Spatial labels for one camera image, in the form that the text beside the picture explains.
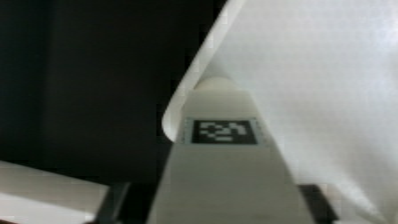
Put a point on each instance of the white desk leg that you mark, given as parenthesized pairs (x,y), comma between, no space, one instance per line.
(225,182)

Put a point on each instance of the white desk top tray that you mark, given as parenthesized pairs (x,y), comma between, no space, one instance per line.
(307,52)

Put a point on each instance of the white front fence bar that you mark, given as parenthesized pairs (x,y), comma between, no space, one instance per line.
(46,198)

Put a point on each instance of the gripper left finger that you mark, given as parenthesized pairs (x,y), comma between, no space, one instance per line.
(126,204)

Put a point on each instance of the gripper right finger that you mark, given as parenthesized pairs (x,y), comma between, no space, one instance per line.
(319,209)

